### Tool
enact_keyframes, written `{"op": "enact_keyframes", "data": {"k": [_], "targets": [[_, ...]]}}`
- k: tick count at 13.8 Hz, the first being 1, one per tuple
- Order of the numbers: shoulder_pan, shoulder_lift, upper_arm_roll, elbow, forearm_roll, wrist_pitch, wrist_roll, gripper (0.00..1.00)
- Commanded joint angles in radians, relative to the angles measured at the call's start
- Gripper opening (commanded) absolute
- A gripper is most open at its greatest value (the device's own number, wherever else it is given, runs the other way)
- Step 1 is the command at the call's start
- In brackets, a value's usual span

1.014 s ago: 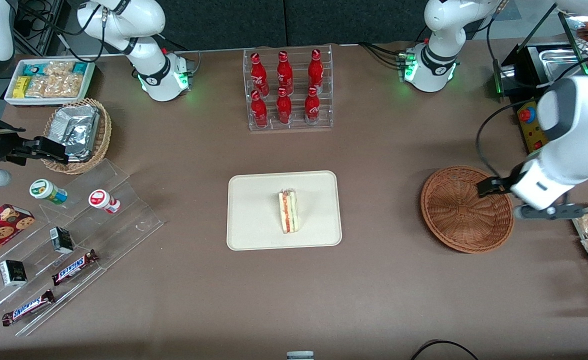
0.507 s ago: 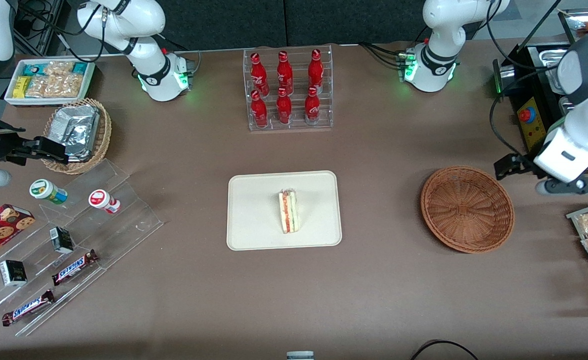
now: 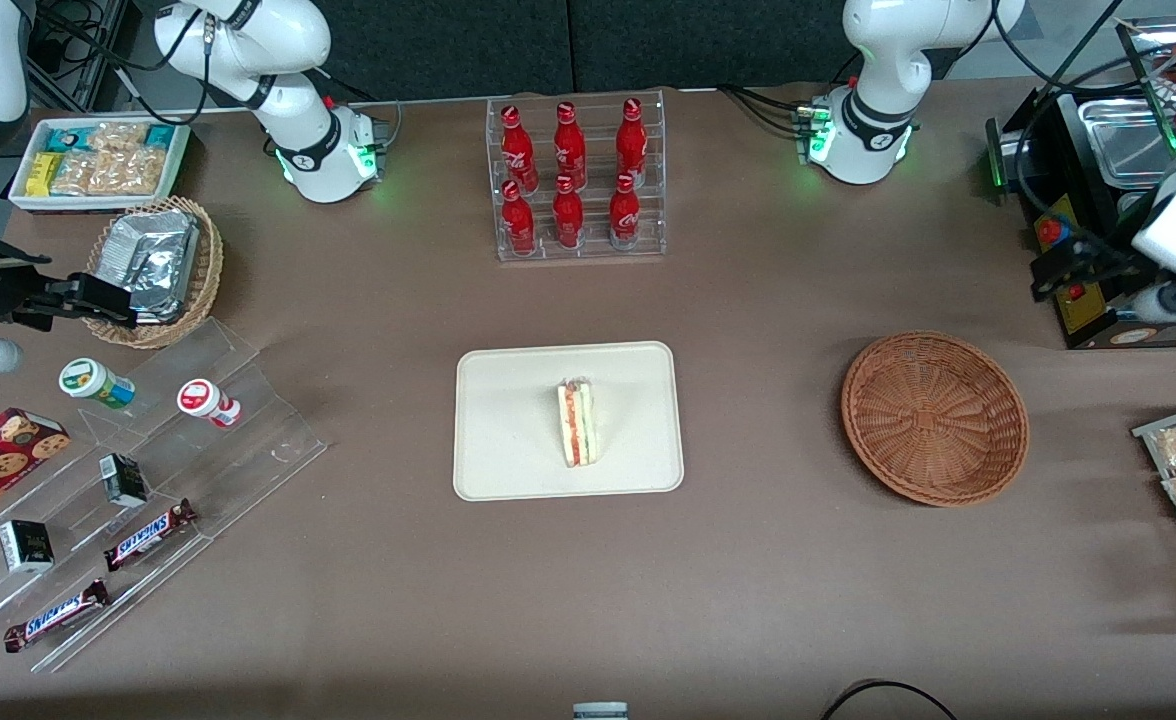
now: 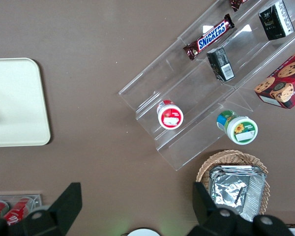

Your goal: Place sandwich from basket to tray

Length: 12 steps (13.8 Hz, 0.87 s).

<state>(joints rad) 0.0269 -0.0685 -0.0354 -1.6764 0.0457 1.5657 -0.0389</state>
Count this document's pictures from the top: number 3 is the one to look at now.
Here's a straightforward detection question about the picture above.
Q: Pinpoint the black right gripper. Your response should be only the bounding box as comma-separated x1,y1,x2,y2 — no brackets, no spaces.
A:
0,235,139,332

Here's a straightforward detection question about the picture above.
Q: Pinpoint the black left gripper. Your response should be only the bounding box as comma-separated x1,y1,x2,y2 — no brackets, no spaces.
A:
1031,226,1151,302

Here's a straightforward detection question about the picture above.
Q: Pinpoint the triangular white bread sandwich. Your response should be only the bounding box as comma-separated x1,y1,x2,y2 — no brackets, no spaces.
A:
556,377,600,469

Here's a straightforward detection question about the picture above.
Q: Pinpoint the light tan wicker basket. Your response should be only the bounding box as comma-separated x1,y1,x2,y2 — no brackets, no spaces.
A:
81,196,225,350

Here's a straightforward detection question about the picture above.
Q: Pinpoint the brown round wicker basket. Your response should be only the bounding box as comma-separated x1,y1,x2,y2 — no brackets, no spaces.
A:
841,330,1031,508

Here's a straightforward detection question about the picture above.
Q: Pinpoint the cream plastic serving tray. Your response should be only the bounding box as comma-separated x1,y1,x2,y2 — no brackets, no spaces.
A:
453,341,686,502

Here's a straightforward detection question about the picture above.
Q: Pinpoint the black food warmer cabinet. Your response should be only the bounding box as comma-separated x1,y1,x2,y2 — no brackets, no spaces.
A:
985,0,1176,351

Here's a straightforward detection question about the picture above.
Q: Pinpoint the silver foil packet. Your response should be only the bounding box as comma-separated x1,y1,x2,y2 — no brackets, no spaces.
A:
96,210,200,324

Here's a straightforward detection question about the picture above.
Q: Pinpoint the green lidded snack cup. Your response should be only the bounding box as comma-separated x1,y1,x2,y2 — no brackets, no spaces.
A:
58,358,137,412

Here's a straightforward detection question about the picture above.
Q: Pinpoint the white rectangular snack bin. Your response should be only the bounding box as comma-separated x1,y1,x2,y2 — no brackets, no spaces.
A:
8,117,192,214

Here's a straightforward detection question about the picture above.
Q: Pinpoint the clear bag of crackers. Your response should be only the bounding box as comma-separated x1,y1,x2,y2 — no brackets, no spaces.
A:
49,150,99,197
88,148,168,197
88,122,149,154

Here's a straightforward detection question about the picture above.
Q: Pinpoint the yellow snack packet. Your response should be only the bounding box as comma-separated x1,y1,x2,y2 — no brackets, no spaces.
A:
26,152,65,198

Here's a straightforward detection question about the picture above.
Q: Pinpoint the red lidded snack cup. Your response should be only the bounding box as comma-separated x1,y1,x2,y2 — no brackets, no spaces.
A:
177,378,243,430

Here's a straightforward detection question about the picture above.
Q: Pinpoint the steel warmer pan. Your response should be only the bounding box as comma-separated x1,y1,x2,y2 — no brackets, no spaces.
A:
1078,97,1176,190

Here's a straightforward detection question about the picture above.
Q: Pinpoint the small black drink carton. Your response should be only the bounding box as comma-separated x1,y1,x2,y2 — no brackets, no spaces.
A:
99,453,150,509
0,519,56,575

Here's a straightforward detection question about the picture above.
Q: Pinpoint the clear acrylic stepped stand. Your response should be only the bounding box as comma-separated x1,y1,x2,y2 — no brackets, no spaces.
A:
0,318,330,675

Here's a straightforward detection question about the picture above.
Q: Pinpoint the brown Snickers bar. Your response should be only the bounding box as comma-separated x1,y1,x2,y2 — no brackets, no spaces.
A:
103,498,199,573
3,579,112,655

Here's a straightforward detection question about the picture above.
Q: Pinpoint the red cola bottle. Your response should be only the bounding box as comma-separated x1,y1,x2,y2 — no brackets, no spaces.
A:
615,97,649,189
552,175,586,250
552,101,589,191
501,180,537,256
608,172,642,251
500,104,539,193

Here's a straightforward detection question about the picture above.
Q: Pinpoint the clear acrylic bottle rack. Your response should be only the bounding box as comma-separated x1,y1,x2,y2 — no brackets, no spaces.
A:
486,90,668,264

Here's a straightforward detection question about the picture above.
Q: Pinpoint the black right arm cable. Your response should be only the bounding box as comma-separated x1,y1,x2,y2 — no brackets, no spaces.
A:
36,0,249,127

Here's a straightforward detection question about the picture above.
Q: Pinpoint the black base cable bundle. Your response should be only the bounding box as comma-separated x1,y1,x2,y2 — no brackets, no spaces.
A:
716,84,821,138

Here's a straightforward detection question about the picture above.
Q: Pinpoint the black floor cable loop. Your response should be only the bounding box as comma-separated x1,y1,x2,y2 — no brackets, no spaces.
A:
820,679,960,720

